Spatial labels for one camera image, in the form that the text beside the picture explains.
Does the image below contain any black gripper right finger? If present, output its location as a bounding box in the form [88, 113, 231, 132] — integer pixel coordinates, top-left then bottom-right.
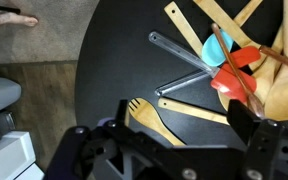
[226, 98, 288, 180]

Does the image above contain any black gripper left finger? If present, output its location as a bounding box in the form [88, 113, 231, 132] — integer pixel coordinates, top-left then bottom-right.
[43, 99, 199, 180]

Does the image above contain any red silicone spatula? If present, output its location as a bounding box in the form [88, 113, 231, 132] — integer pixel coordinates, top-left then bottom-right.
[211, 22, 266, 119]

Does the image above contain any bamboo spoon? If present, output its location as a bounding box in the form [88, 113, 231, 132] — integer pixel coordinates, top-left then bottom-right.
[263, 0, 288, 122]

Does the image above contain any white plastic box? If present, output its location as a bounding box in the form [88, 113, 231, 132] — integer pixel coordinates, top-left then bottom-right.
[0, 130, 46, 180]

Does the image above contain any bamboo spork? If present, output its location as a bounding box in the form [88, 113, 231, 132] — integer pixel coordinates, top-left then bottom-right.
[127, 97, 187, 147]

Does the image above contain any grey rounded plastic housing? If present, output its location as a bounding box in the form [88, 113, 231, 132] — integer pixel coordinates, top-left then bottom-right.
[0, 77, 22, 118]

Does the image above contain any wooden spatula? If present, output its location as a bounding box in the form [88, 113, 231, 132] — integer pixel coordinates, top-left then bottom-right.
[201, 0, 264, 68]

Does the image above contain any bare human foot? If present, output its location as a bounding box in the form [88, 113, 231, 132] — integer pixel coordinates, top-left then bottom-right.
[0, 11, 39, 38]

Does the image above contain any narrow bamboo spatula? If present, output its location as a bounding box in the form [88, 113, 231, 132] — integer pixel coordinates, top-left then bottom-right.
[163, 0, 205, 58]

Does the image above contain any dark wooden utensil handle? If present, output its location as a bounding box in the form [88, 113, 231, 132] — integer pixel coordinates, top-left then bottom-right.
[258, 44, 288, 75]

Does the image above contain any red spatula clear handle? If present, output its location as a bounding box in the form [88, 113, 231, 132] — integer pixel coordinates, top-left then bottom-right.
[154, 45, 262, 98]
[148, 30, 258, 104]

